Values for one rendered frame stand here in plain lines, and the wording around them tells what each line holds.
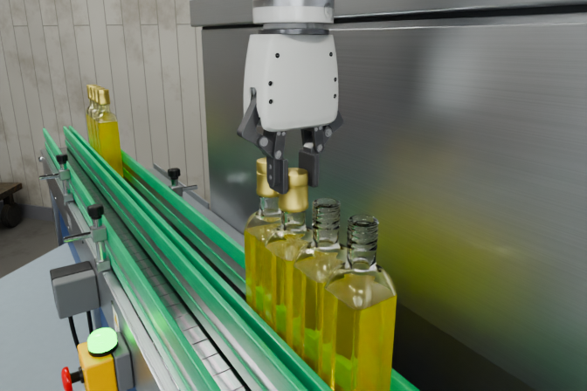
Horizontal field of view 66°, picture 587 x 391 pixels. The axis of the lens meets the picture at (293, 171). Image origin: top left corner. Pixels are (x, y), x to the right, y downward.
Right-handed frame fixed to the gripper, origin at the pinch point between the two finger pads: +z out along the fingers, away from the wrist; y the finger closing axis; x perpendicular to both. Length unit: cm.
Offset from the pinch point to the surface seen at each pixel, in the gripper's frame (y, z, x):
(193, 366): 13.6, 20.0, 0.5
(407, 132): -12.1, -4.1, 5.8
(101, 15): -47, -31, -310
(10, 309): 32, 58, -95
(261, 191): 1.3, 3.7, -5.3
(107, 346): 18.3, 32.1, -25.7
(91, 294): 16, 37, -52
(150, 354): 14.4, 28.3, -14.8
